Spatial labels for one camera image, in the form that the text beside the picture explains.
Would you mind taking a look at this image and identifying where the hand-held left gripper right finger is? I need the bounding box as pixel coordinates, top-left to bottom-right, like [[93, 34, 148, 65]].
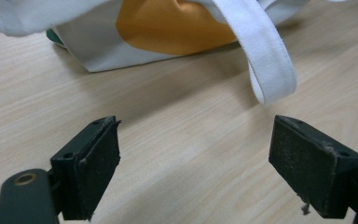
[[268, 114, 358, 219]]

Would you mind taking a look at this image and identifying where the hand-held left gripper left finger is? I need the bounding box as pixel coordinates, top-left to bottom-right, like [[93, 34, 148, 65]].
[[49, 115, 122, 221]]

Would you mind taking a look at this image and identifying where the white canvas tote bag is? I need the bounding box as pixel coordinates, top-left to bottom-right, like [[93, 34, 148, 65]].
[[0, 0, 352, 105]]

